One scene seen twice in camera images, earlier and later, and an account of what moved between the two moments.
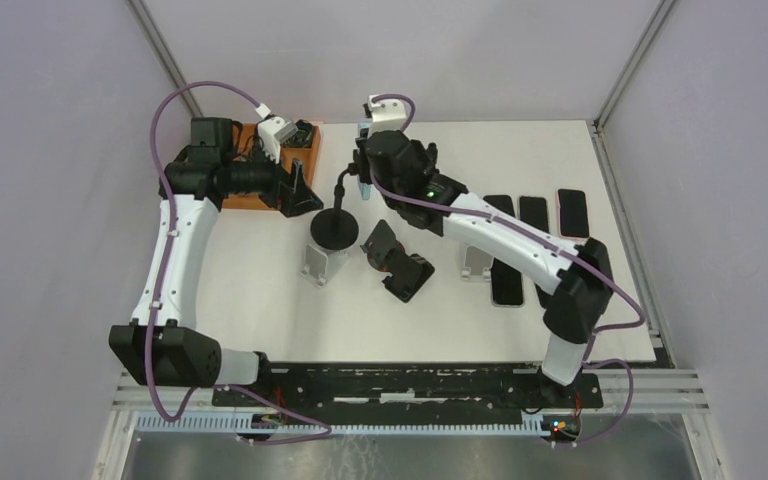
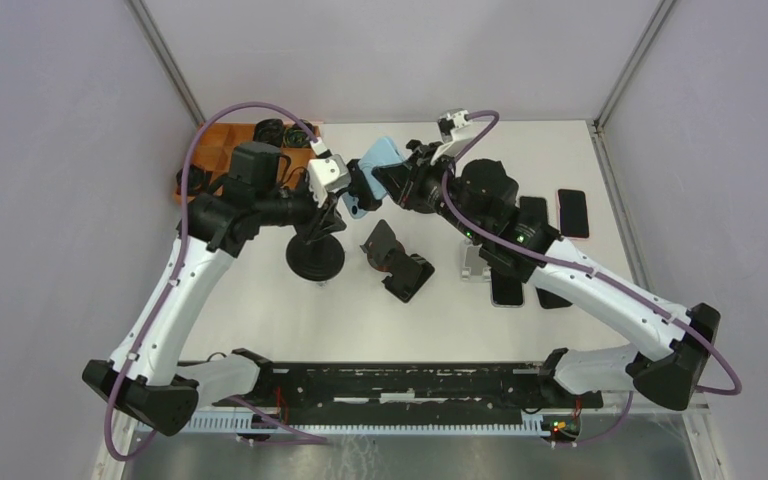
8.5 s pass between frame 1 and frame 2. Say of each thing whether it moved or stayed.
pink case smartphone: stayed
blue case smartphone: moved
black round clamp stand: moved
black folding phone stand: stayed
